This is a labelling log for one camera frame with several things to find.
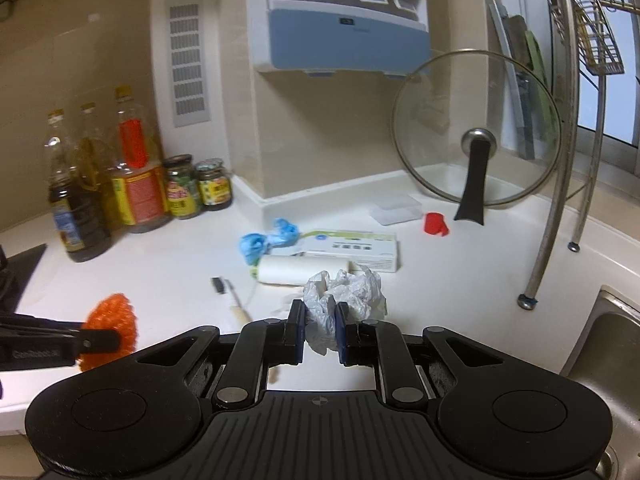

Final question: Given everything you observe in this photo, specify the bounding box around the white paper roll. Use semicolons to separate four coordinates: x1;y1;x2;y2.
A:
249;254;351;289

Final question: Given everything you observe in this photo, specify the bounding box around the large bottle red label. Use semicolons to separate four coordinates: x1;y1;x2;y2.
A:
110;85;171;235

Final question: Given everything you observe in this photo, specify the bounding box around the stainless steel sink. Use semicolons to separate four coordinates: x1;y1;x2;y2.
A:
559;284;640;480

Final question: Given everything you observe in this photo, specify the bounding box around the yellow oil bottle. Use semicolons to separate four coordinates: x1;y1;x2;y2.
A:
77;102;127;234

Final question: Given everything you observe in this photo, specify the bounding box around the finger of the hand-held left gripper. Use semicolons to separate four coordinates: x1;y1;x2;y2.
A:
0;329;124;372
0;311;87;333

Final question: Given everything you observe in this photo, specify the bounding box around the grey cutting board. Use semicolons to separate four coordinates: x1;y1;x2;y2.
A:
487;0;540;161

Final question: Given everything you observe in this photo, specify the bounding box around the jar with yellow label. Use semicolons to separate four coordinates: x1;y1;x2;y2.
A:
162;153;204;221

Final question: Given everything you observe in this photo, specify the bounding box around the red plastic cap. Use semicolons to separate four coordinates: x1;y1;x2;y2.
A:
423;212;451;237

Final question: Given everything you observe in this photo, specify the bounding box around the small black-bristled brush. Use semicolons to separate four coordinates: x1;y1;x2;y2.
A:
210;276;254;324

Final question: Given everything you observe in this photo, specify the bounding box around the clear plastic box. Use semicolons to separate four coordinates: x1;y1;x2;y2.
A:
369;194;424;226

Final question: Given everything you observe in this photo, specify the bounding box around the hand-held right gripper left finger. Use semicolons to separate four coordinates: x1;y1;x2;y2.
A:
132;299;307;412

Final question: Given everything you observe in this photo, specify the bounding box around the metal dish rack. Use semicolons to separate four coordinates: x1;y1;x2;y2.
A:
516;0;627;311

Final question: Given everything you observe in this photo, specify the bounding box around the white plastic bag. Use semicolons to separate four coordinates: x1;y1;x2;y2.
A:
303;267;389;356

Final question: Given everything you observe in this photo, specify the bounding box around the blue glove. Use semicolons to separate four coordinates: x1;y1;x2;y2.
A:
237;217;301;266

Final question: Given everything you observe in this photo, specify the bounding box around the glass pot lid black handle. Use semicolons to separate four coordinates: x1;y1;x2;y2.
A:
391;49;562;226

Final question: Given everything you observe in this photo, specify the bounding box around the dark soy sauce bottle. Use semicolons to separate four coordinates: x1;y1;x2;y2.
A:
45;108;114;264

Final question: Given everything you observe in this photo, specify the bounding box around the window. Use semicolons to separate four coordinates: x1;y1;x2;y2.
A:
576;4;640;177

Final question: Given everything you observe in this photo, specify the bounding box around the sauce jar checkered lid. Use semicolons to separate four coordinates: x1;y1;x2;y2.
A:
194;158;235;211

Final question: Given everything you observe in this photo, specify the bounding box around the black stove top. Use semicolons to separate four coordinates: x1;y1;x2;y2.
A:
0;243;49;316

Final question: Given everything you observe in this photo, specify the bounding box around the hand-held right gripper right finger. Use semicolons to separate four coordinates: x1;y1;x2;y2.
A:
336;301;504;411

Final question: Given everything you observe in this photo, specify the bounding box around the white green medicine box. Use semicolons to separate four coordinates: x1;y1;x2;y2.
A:
299;229;401;274

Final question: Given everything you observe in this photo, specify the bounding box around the blue white wall appliance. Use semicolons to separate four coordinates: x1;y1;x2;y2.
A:
252;0;434;80

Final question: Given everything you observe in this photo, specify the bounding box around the orange spiky ball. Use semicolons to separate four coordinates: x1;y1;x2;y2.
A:
77;293;139;372

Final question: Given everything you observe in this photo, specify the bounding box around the white wall vent grille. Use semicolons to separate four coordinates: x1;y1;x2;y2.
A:
164;0;211;129

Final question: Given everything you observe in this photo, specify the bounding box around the green cutting board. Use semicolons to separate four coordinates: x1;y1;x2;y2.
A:
522;30;557;152

